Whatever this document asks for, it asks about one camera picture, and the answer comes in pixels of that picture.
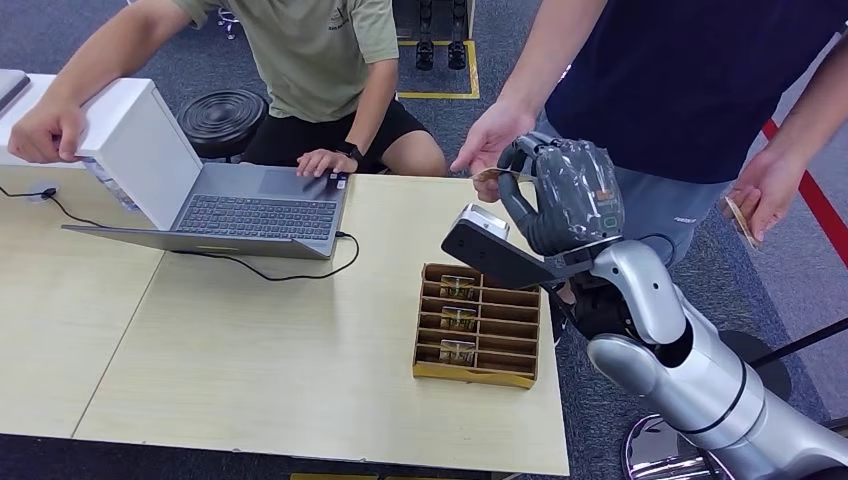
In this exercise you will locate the person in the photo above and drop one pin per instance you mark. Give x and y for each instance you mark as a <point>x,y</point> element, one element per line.
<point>689,79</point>
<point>311,60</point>

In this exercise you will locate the tan card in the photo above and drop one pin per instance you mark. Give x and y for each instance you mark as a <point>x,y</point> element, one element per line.
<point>491,174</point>

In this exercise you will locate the person's right forearm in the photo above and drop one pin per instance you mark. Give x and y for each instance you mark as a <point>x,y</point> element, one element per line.
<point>556,60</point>
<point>99,66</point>

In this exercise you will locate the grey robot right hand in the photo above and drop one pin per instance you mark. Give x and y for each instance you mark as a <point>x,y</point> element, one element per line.
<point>570,199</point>

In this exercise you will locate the card standing in holder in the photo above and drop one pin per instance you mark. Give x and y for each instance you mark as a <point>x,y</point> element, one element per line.
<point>457,353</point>
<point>458,318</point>
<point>458,287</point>

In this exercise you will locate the brown slotted card holder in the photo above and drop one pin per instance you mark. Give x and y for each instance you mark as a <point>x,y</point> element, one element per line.
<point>507,331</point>

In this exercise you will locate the grey flat device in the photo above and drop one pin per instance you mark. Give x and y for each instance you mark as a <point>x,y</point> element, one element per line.
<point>12,86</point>

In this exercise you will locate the black round stool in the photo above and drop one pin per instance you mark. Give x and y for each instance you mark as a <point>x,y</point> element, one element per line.
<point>222,122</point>

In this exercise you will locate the person's left hand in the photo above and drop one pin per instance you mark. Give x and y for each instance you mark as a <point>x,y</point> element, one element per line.
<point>324,162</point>
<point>772,189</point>

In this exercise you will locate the black bracket wrist camera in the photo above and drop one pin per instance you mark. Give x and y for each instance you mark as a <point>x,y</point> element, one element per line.
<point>497,255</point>

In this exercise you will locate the chrome chair base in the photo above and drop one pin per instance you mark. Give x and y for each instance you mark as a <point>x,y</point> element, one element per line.
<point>228,21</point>

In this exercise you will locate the black robot leg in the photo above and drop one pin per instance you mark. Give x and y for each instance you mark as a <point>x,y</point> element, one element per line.
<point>457,53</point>
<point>424,53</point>

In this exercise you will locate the white box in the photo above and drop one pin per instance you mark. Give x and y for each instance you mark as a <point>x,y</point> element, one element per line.
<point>112,109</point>

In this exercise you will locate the black smartwatch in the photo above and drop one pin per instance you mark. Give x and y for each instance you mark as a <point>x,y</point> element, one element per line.
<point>351,151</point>

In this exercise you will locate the grey laptop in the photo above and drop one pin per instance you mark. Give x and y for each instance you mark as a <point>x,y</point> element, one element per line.
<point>258,215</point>

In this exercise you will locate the person's right hand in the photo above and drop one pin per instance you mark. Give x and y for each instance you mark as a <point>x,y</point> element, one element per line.
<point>487,142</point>
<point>46,136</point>

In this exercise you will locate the chrome round base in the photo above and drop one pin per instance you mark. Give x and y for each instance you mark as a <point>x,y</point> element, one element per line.
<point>652,450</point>

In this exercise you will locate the person's left forearm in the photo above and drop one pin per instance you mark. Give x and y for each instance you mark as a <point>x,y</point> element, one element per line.
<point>372,106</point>
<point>818,112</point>

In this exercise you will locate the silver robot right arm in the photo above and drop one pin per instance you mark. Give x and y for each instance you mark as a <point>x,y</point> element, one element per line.
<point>702,391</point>

